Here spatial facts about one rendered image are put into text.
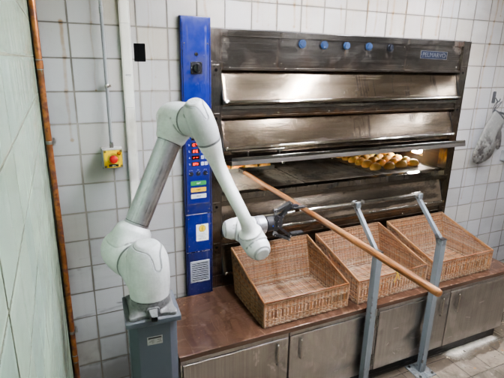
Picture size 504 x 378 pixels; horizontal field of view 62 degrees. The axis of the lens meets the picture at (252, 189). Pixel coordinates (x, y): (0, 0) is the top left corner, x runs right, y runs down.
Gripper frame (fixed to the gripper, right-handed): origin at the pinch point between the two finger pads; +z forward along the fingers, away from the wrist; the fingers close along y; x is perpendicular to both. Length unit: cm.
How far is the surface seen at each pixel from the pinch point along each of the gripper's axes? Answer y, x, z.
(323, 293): 48, -3, 20
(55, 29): -86, -52, -104
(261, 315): 55, -6, -17
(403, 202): 21, -52, 119
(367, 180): 1, -53, 84
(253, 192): 1, -53, -2
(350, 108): -48, -54, 64
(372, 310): 59, 7, 47
